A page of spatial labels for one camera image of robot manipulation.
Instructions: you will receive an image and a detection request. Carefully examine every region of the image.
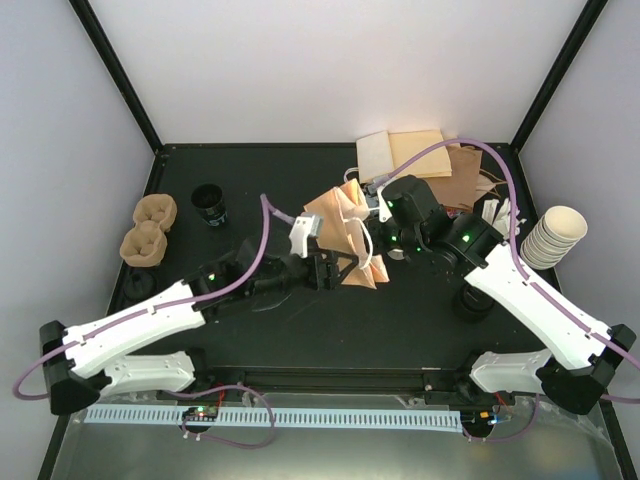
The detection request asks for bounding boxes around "orange paper bag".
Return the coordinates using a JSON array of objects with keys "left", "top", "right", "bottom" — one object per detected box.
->
[
  {"left": 304, "top": 179, "right": 389, "bottom": 289},
  {"left": 356, "top": 130, "right": 452, "bottom": 183}
]

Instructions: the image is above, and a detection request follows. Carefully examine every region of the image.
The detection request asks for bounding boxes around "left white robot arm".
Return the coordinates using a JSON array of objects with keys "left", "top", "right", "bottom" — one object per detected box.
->
[{"left": 39, "top": 240, "right": 373, "bottom": 416}]

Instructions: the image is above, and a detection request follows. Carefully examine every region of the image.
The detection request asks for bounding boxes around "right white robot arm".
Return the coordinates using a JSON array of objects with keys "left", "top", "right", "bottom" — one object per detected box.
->
[{"left": 366, "top": 175, "right": 636, "bottom": 415}]

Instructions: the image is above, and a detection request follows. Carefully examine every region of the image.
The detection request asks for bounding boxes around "brown kraft paper bag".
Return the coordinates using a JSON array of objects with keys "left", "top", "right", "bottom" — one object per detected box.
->
[{"left": 426, "top": 146, "right": 506, "bottom": 212}]

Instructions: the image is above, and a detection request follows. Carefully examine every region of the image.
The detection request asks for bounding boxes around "right black lid stack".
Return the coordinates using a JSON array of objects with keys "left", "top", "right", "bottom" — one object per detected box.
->
[{"left": 452, "top": 284, "right": 495, "bottom": 324}]

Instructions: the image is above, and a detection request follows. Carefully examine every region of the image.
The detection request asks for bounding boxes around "black lid stack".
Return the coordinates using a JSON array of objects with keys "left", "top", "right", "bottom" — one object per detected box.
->
[
  {"left": 123, "top": 271, "right": 158, "bottom": 303},
  {"left": 452, "top": 284, "right": 495, "bottom": 324}
]

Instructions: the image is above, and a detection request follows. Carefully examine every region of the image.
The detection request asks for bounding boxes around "black printed paper cup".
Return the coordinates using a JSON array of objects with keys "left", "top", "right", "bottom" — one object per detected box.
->
[{"left": 190, "top": 183, "right": 228, "bottom": 227}]

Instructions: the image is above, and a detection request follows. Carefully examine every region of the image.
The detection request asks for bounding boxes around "tilted paper cup stack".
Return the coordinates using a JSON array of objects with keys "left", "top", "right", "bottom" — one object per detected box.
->
[{"left": 520, "top": 206, "right": 588, "bottom": 270}]

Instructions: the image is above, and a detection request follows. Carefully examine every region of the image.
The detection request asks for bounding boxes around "brown pulp cup carrier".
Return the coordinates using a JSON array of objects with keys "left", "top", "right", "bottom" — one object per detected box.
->
[{"left": 119, "top": 194, "right": 177, "bottom": 268}]

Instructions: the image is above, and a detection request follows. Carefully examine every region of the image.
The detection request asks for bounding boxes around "left black lid stack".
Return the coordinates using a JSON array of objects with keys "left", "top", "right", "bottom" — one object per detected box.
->
[{"left": 123, "top": 271, "right": 158, "bottom": 303}]

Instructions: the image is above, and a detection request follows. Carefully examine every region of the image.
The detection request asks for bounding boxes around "small circuit board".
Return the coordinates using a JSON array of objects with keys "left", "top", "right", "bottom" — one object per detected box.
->
[{"left": 182, "top": 406, "right": 219, "bottom": 422}]

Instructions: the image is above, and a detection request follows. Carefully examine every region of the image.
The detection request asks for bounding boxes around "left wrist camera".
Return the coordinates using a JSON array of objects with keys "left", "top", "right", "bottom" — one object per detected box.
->
[{"left": 289, "top": 212, "right": 323, "bottom": 258}]

